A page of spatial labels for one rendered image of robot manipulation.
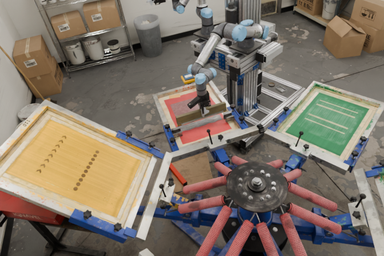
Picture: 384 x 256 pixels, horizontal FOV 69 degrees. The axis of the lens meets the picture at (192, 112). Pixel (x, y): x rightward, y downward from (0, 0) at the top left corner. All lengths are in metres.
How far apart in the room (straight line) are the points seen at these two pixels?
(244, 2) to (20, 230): 3.09
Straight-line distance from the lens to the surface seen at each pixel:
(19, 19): 5.65
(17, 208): 2.08
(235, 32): 2.16
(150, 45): 5.28
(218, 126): 2.27
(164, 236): 2.86
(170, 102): 2.59
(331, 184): 3.24
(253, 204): 1.42
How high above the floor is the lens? 2.52
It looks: 40 degrees down
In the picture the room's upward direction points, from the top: 8 degrees counter-clockwise
